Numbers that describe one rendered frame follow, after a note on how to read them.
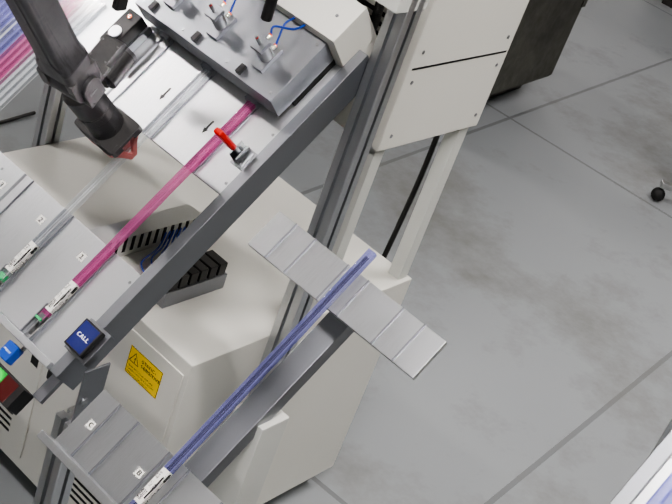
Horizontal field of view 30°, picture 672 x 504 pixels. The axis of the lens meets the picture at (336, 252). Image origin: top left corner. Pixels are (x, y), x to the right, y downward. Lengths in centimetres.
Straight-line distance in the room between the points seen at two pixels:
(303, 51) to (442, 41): 30
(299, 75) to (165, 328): 56
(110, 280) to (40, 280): 12
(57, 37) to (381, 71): 55
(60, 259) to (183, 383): 35
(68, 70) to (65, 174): 83
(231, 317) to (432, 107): 54
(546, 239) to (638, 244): 42
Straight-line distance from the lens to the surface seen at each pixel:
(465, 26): 226
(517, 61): 511
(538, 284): 416
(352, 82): 207
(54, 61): 181
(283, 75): 202
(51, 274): 206
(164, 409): 231
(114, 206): 258
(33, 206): 214
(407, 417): 334
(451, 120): 241
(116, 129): 201
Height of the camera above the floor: 198
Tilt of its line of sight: 31 degrees down
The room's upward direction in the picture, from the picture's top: 21 degrees clockwise
